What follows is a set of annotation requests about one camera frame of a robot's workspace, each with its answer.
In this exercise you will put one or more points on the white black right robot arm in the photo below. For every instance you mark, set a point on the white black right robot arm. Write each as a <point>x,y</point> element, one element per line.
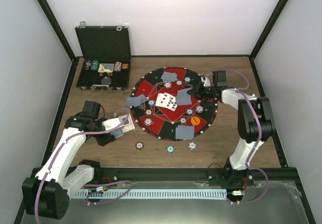
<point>255,122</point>

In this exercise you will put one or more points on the silver case handle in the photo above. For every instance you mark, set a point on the silver case handle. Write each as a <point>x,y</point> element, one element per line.
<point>99,87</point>

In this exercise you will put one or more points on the light blue slotted cable duct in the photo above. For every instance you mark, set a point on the light blue slotted cable duct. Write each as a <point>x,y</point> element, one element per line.
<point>211,194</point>

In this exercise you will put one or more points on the white purple chip stack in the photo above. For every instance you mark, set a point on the white purple chip stack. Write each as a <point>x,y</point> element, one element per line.
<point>192,145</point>

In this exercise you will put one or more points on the nine of spades card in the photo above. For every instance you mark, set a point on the nine of spades card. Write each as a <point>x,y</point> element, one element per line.
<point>170,103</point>

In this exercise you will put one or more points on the blue backed burn card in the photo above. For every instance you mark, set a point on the blue backed burn card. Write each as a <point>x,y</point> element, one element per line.
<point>183,98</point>

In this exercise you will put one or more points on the red black chip stack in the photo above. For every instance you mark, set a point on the red black chip stack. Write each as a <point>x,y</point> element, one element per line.
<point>139,145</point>

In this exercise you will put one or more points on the black poker chip case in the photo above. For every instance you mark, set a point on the black poker chip case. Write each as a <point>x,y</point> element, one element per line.
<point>106,44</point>

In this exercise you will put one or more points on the red black chips seat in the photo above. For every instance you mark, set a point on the red black chips seat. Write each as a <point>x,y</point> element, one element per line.
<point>183,121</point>
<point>179,82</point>
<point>148,112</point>

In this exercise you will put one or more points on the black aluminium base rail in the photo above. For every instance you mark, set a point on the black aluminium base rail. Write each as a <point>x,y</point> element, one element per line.
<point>161,174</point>

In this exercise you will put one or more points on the red black chips bottom seat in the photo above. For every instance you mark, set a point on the red black chips bottom seat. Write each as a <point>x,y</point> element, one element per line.
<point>183,121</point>

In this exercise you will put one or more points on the boxed card deck in case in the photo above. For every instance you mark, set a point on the boxed card deck in case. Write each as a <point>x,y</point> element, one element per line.
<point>106,68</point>

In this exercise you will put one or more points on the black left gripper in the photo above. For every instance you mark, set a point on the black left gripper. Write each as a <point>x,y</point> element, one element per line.
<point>103,141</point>

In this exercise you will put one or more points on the teal chip stack in case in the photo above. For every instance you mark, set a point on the teal chip stack in case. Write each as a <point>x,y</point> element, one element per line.
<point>95,65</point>

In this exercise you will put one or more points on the teal chips seat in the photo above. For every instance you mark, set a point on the teal chips seat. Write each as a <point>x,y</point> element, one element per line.
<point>190,111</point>
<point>151,102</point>
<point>187,79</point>

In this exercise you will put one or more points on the dealt cards bottom seat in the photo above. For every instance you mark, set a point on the dealt cards bottom seat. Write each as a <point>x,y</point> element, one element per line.
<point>184,132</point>

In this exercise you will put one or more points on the round red black poker mat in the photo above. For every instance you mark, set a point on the round red black poker mat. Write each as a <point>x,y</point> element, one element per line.
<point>168,112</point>

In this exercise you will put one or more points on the grey round dealer disc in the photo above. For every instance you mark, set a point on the grey round dealer disc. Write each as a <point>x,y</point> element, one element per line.
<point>106,81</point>

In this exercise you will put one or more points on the orange big blind button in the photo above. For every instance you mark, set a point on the orange big blind button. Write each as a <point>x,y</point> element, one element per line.
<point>195,120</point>

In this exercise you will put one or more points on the white face-up card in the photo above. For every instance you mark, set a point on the white face-up card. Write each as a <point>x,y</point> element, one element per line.
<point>160,100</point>

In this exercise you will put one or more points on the teal chip stack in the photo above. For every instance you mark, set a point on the teal chip stack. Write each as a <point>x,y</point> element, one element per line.
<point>170,149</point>
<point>95,65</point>

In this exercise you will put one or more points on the white blue chips top seat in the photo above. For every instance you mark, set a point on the white blue chips top seat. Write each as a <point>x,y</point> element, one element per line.
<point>168,85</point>

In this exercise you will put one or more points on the teal chips top seat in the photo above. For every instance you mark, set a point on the teal chips top seat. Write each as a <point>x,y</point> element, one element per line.
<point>187,79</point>

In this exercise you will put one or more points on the red black chips top seat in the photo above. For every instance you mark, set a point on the red black chips top seat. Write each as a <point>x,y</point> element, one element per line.
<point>179,82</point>

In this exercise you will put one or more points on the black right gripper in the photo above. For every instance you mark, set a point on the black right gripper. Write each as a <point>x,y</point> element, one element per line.
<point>197,96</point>

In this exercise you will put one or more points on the six of spades card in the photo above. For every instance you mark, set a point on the six of spades card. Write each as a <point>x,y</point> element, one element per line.
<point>165,94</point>

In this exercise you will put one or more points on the purple black chip stack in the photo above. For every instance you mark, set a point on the purple black chip stack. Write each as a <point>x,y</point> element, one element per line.
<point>87,65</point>

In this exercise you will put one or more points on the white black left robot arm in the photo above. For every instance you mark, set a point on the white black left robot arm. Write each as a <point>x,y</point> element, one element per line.
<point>48,193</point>

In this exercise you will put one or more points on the dealt cards top seat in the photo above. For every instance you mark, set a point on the dealt cards top seat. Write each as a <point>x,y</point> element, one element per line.
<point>169,77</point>

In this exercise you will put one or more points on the dealt cards seat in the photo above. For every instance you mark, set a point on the dealt cards seat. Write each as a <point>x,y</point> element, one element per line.
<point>184,132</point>
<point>169,77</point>
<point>136,100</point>

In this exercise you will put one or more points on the blue backed card deck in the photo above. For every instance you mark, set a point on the blue backed card deck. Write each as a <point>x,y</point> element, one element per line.
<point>117,133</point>

